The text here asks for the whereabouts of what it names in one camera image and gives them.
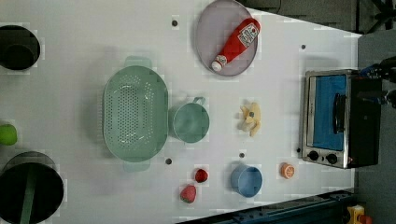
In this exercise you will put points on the light red strawberry toy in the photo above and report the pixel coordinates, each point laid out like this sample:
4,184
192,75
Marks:
188,194

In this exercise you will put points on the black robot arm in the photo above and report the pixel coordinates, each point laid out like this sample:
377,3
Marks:
383,71

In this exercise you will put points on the green mug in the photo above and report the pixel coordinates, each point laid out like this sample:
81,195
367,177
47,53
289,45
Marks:
189,122

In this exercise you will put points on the orange slice toy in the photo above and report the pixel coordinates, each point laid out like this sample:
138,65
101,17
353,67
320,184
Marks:
287,170

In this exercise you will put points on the dark red strawberry toy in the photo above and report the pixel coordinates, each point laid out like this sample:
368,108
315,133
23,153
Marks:
201,176

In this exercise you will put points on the grey round plate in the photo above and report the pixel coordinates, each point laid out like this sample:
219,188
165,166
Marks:
217,22

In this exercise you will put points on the yellow red clamp object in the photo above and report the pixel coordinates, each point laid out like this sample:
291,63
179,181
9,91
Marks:
357,215

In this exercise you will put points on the silver toaster oven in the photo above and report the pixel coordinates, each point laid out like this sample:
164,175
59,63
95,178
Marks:
340,129

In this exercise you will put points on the green perforated colander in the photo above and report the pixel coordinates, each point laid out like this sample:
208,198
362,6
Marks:
135,114

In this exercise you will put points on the red ketchup bottle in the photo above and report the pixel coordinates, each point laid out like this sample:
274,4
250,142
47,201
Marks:
242,37

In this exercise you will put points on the blue cup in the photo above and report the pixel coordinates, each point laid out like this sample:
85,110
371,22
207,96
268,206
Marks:
246,180

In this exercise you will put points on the green apple toy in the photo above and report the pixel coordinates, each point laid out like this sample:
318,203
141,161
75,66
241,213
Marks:
8,135

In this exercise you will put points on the yellow plush peeled banana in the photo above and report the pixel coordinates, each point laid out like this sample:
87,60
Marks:
251,119

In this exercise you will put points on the blue metal frame rail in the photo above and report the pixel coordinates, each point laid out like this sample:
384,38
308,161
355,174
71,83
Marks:
326,208

